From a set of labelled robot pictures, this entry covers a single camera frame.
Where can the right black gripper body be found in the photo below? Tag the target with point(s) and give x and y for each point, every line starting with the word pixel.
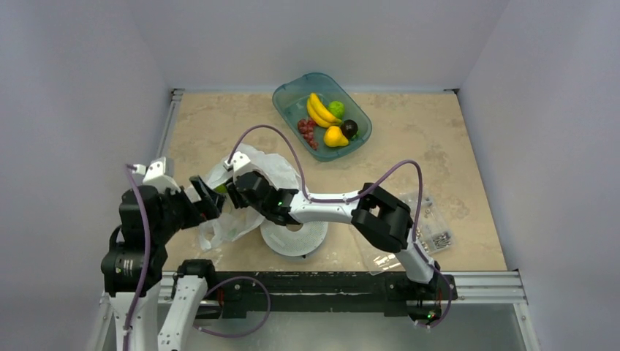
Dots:
pixel 240 184

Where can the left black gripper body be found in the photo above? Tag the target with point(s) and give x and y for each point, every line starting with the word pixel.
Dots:
pixel 180 210

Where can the white plastic bag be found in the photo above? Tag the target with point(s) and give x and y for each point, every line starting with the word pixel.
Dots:
pixel 238 217

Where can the red fake grape bunch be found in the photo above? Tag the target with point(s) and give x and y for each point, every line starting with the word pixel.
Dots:
pixel 306 129

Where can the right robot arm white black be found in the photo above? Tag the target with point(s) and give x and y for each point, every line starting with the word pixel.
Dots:
pixel 380 217

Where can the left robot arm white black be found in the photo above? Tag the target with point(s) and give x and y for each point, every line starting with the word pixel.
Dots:
pixel 133 265

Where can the yellow fake pear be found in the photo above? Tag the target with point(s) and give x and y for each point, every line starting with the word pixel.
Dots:
pixel 335 138

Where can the yellow fake banana bunch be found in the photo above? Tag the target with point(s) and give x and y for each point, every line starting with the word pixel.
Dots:
pixel 319 113

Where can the dark purple fake plum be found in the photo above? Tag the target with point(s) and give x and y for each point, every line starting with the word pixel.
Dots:
pixel 349 129

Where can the green fake lime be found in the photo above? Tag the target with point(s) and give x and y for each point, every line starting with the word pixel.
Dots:
pixel 337 109

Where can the teal plastic tray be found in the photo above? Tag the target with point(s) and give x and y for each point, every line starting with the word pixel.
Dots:
pixel 290 100

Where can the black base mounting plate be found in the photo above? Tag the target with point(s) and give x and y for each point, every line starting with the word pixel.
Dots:
pixel 391 294

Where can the clear plastic screw box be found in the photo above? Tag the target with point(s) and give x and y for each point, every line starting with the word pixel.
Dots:
pixel 433 233

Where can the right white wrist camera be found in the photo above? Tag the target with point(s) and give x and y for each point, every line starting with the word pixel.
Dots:
pixel 238 165

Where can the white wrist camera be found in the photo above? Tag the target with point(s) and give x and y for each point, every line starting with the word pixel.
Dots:
pixel 238 165
pixel 158 174

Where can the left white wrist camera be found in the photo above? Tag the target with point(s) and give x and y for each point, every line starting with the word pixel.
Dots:
pixel 158 174

